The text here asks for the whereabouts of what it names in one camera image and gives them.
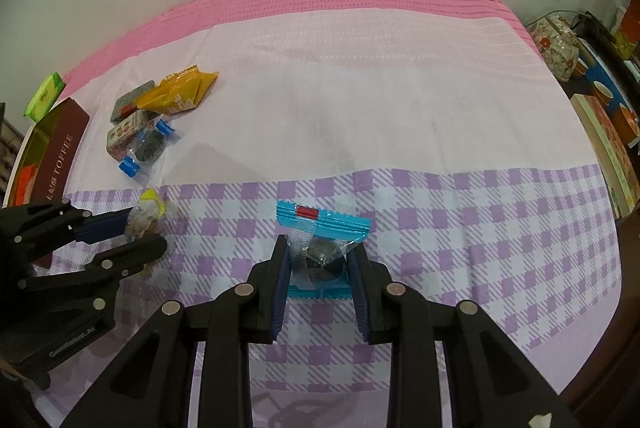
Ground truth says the maroon toffee tin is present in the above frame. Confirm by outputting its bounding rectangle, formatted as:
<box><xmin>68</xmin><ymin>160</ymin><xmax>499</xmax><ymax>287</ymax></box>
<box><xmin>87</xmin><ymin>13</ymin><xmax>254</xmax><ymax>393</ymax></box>
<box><xmin>0</xmin><ymin>98</ymin><xmax>91</xmax><ymax>271</ymax></box>

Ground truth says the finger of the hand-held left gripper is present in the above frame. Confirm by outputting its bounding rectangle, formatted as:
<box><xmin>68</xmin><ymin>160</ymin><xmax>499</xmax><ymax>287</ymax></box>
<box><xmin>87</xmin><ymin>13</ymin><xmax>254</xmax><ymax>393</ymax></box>
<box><xmin>0</xmin><ymin>199</ymin><xmax>135</xmax><ymax>267</ymax></box>
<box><xmin>17</xmin><ymin>235</ymin><xmax>168</xmax><ymax>309</ymax></box>

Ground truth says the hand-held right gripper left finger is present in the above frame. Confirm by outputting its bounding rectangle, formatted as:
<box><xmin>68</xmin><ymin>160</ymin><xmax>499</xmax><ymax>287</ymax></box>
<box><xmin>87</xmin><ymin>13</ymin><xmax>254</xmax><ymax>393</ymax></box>
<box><xmin>60</xmin><ymin>235</ymin><xmax>292</xmax><ymax>428</ymax></box>

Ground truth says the teal candy packet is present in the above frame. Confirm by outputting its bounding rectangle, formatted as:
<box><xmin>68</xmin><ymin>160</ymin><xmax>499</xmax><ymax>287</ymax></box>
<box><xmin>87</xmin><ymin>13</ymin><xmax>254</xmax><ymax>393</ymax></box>
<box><xmin>275</xmin><ymin>202</ymin><xmax>372</xmax><ymax>299</ymax></box>

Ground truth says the stack of books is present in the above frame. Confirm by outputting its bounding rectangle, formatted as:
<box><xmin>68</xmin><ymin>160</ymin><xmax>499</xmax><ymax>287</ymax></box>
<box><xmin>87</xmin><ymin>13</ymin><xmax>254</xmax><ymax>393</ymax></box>
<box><xmin>570</xmin><ymin>94</ymin><xmax>640</xmax><ymax>219</ymax></box>

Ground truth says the yellow snack packet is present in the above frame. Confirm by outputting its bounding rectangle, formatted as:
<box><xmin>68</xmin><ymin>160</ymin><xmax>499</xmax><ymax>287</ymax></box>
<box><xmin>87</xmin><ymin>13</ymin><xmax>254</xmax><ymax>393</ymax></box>
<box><xmin>136</xmin><ymin>66</ymin><xmax>219</xmax><ymax>115</ymax></box>

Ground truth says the dark speckled snack packet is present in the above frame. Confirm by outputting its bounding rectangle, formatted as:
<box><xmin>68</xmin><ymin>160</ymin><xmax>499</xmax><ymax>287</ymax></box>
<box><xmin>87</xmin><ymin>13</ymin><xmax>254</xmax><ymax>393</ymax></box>
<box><xmin>110</xmin><ymin>80</ymin><xmax>156</xmax><ymax>125</ymax></box>

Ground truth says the small green box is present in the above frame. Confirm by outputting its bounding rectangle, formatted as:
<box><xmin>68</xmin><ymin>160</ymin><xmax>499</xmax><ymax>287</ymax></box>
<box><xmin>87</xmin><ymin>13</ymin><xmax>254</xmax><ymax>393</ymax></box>
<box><xmin>22</xmin><ymin>72</ymin><xmax>67</xmax><ymax>123</ymax></box>

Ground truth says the small brown snack packet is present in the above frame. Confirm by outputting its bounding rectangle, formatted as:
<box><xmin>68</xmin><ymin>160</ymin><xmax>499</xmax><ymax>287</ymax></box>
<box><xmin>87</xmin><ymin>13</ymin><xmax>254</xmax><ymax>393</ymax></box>
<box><xmin>106</xmin><ymin>112</ymin><xmax>155</xmax><ymax>161</ymax></box>

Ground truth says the blue box with cup print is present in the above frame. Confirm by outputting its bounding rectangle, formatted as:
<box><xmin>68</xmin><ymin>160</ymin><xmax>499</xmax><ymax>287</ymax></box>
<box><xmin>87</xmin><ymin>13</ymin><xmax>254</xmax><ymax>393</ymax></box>
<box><xmin>575</xmin><ymin>52</ymin><xmax>640</xmax><ymax>143</ymax></box>

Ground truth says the yellow clear candy packet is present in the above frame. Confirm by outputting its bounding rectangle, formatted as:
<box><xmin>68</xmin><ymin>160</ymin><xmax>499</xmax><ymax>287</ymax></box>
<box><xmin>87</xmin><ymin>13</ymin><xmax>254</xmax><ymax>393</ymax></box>
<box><xmin>124</xmin><ymin>188</ymin><xmax>170</xmax><ymax>277</ymax></box>

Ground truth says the black cable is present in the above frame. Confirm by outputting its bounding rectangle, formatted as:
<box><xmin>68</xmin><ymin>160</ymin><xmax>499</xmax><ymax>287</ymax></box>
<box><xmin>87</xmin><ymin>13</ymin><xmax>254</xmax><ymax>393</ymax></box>
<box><xmin>547</xmin><ymin>10</ymin><xmax>593</xmax><ymax>28</ymax></box>

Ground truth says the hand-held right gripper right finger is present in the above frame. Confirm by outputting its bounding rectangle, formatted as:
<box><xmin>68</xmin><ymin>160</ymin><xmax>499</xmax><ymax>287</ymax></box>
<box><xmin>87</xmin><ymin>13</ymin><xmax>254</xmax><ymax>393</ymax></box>
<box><xmin>347</xmin><ymin>244</ymin><xmax>581</xmax><ymax>428</ymax></box>

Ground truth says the bamboo furniture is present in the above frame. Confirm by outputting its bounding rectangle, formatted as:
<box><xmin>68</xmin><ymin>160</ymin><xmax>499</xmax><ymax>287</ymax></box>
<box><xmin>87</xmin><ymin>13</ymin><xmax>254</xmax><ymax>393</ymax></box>
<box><xmin>0</xmin><ymin>104</ymin><xmax>25</xmax><ymax>189</ymax></box>

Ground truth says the dark blue candy packet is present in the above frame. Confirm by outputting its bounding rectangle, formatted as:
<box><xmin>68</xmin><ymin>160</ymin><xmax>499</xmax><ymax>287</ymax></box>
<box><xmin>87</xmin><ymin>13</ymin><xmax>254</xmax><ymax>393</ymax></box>
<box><xmin>117</xmin><ymin>120</ymin><xmax>179</xmax><ymax>179</ymax></box>

